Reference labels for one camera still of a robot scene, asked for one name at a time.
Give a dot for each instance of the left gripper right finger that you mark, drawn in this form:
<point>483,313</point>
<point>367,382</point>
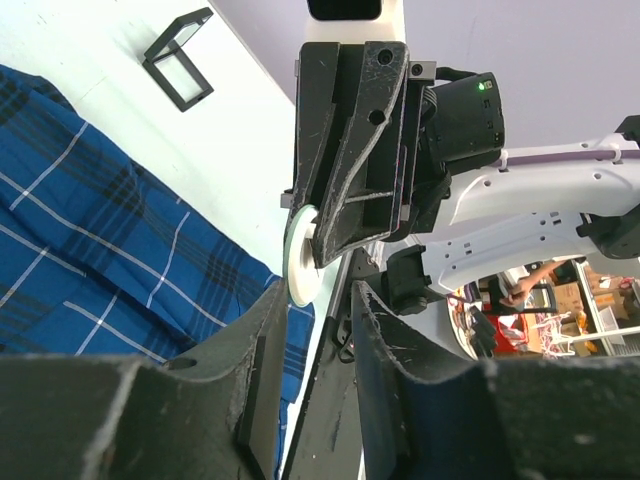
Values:
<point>427,413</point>

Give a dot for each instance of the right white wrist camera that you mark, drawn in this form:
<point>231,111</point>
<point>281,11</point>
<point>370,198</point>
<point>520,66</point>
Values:
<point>355,22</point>

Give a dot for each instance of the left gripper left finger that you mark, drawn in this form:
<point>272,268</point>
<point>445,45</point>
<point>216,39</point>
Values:
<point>209,413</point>

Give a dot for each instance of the black square frame stand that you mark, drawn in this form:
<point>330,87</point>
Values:
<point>170,46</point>

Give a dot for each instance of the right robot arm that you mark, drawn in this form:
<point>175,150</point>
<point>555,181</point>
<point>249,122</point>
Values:
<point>482,209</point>

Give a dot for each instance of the landscape round brooch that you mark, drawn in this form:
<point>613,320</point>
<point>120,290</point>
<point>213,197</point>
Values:
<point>303,277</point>

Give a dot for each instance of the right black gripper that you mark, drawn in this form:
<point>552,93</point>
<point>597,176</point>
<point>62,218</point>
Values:
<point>358,112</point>

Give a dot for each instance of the blue plaid button shirt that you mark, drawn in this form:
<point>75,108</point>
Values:
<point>98,256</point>

